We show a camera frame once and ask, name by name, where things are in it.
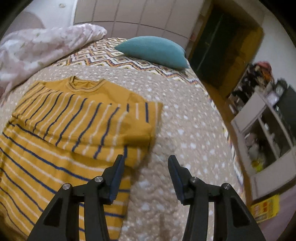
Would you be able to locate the yellow striped knit sweater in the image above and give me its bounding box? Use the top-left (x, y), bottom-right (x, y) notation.
top-left (1, 76), bottom-right (163, 240)

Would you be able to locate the clothes pile with red hat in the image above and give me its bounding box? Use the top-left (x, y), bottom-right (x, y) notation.
top-left (231, 61), bottom-right (274, 103)

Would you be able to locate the yellow box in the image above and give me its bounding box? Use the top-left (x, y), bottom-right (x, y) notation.
top-left (251, 195), bottom-right (280, 223)

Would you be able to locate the white shelf unit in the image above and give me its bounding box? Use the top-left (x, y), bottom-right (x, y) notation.
top-left (231, 92), bottom-right (295, 200)

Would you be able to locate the beige dotted quilt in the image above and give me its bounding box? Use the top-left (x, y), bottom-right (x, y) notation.
top-left (1, 66), bottom-right (243, 240)

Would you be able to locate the black television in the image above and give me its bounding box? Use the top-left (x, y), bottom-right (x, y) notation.
top-left (277, 86), bottom-right (296, 138)

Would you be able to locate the pink floral comforter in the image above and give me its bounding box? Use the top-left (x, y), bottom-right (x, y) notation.
top-left (1, 24), bottom-right (107, 99)

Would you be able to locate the colourful diamond pattern blanket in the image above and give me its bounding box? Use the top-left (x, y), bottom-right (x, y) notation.
top-left (52, 38), bottom-right (201, 84)

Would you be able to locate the wooden door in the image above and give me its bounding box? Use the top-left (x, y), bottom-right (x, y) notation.
top-left (209, 14), bottom-right (263, 97)

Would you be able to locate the teal pillow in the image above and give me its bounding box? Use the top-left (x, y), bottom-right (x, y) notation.
top-left (114, 36), bottom-right (189, 69)

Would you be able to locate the white panelled wardrobe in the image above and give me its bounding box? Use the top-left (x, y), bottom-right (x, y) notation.
top-left (74, 0), bottom-right (204, 48)

